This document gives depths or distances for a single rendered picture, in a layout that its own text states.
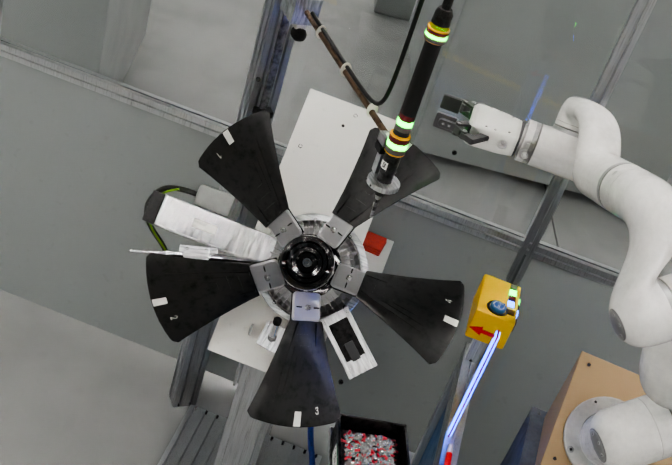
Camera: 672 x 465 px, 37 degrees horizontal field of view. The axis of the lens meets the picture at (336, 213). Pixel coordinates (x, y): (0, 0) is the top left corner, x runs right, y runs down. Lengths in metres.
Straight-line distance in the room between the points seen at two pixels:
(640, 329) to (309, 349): 0.86
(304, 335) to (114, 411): 1.32
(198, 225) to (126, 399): 1.21
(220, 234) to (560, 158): 0.83
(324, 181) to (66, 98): 1.00
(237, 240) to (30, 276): 1.38
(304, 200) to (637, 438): 1.00
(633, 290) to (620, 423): 0.39
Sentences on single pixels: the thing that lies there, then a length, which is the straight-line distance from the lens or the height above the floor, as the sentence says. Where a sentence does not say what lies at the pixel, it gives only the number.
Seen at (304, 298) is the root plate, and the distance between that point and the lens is 2.22.
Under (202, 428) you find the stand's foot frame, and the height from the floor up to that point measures 0.08.
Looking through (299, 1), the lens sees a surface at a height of 1.56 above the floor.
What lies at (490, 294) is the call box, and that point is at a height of 1.07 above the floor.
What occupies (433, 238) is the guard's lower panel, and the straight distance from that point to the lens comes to 2.97.
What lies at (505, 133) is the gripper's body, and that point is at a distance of 1.94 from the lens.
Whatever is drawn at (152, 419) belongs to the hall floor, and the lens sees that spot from 3.42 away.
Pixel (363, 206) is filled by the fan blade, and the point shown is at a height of 1.32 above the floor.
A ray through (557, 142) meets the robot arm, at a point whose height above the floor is 1.68.
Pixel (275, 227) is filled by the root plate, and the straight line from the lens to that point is 2.26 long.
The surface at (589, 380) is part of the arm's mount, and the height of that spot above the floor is 1.12.
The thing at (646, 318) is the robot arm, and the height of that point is 1.67.
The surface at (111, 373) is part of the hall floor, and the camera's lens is 3.53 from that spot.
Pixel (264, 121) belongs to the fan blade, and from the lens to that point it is 2.22.
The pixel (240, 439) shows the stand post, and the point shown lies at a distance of 2.77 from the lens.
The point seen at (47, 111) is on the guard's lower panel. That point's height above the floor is 0.83.
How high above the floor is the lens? 2.54
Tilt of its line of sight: 34 degrees down
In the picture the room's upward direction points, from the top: 18 degrees clockwise
